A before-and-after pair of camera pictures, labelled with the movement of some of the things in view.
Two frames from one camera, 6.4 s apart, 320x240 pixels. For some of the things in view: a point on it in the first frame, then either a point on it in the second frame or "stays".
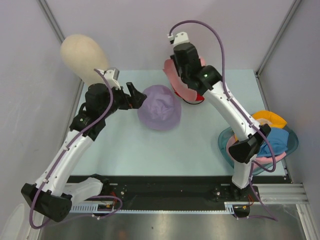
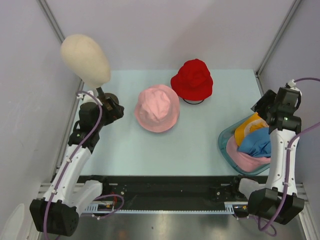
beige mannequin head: [83, 54] stays
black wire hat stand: [192, 103] stays
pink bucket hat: [180, 87] → [157, 108]
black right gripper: [173, 58] → [268, 97]
